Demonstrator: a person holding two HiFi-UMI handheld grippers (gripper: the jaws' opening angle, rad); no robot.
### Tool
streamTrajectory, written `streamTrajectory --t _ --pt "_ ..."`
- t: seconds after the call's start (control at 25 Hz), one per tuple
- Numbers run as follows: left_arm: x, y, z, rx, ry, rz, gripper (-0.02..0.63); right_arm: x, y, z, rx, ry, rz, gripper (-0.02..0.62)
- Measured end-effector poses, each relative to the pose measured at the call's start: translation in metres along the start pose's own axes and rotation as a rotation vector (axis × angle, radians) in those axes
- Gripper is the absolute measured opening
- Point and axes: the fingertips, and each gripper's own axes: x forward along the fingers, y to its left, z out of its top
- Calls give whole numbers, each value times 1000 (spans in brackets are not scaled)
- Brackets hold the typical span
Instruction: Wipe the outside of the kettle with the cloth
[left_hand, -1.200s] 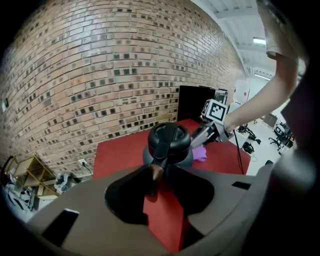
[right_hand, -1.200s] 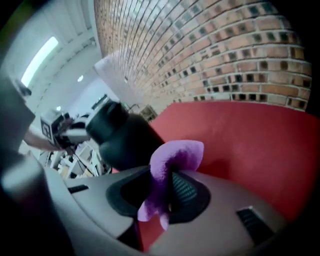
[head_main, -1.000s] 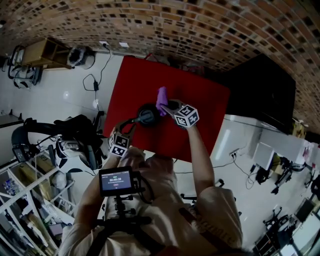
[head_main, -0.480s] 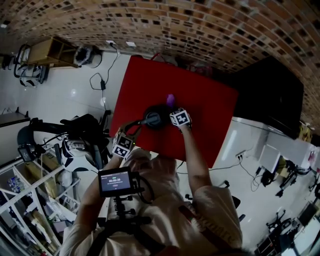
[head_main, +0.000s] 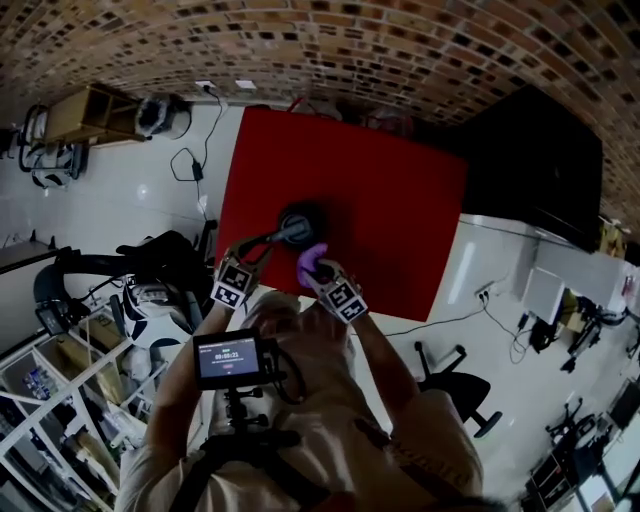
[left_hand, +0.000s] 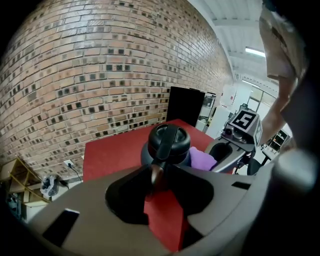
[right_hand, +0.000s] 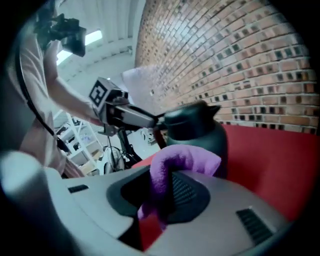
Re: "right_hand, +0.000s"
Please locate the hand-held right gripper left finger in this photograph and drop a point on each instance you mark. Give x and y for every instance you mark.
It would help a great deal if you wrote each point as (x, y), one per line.
(95, 200)

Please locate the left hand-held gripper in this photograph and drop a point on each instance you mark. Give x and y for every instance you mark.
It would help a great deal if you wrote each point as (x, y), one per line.
(100, 93)

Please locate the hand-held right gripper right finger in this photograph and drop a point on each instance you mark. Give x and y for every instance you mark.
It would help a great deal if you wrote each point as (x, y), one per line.
(220, 212)

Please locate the purple cloth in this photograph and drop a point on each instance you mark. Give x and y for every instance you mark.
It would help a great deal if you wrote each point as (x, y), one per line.
(182, 157)

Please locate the person's left forearm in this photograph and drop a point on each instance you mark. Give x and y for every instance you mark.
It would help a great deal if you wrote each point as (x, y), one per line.
(70, 92)

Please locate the white metal rack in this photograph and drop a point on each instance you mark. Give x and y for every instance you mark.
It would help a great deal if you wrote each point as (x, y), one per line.
(82, 150)

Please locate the table with red tablecloth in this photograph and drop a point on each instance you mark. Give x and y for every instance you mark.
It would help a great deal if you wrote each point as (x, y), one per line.
(270, 162)

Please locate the long ceiling light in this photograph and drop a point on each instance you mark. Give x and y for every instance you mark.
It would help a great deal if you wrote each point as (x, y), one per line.
(92, 37)

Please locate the person's beige shirt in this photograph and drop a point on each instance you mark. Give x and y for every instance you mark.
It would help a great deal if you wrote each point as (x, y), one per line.
(32, 82)

